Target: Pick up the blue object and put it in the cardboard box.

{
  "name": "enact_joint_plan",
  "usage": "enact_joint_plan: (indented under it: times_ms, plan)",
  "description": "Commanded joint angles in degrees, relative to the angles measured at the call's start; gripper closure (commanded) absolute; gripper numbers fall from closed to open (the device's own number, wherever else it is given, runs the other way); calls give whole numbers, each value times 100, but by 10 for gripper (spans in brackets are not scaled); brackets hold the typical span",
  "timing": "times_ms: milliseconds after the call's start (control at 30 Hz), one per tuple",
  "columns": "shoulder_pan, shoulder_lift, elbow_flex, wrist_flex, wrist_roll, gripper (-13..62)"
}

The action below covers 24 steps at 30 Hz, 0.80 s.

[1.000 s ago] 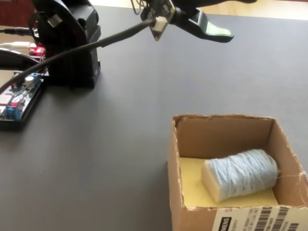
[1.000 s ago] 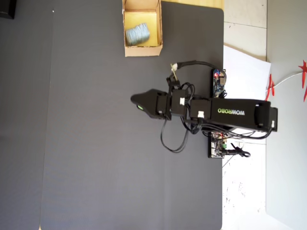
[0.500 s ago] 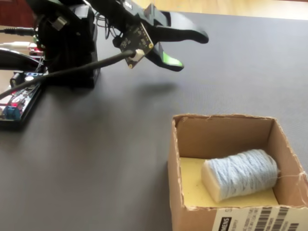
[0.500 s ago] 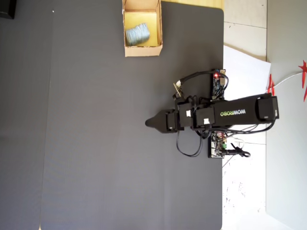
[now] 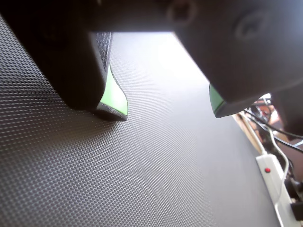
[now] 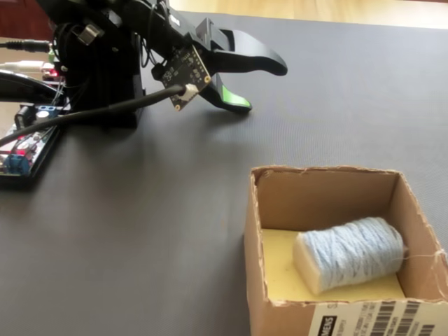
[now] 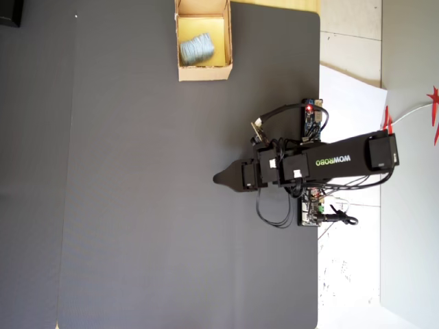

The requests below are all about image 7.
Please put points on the white paper sheet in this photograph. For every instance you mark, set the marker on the white paper sheet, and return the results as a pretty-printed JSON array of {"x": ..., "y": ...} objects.
[{"x": 346, "y": 103}]

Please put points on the black green circuit board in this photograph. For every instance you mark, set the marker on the black green circuit board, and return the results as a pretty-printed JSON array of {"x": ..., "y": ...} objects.
[{"x": 308, "y": 212}]

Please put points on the black box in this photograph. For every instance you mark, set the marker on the black box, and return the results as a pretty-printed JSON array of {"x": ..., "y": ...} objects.
[{"x": 9, "y": 12}]

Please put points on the light blue yarn-wrapped block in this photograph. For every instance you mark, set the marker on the light blue yarn-wrapped block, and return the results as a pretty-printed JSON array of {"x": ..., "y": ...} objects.
[{"x": 197, "y": 49}]

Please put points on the black textured mat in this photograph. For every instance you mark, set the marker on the black textured mat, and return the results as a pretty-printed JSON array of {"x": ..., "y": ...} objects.
[{"x": 171, "y": 205}]

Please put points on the grey white board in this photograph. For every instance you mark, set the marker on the grey white board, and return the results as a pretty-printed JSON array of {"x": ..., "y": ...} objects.
[{"x": 411, "y": 240}]

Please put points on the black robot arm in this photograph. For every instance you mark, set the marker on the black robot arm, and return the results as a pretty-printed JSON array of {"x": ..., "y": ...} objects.
[{"x": 336, "y": 161}]

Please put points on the small wrist camera board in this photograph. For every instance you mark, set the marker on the small wrist camera board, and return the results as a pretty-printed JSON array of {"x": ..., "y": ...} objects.
[{"x": 259, "y": 132}]

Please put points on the open cardboard box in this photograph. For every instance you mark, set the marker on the open cardboard box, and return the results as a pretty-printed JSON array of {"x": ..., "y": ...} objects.
[{"x": 204, "y": 73}]

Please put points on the blue circuit board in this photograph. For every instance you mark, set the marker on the blue circuit board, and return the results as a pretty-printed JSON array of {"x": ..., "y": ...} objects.
[{"x": 310, "y": 123}]

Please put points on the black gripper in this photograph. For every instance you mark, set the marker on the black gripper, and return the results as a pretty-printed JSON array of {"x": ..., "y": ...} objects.
[{"x": 253, "y": 175}]

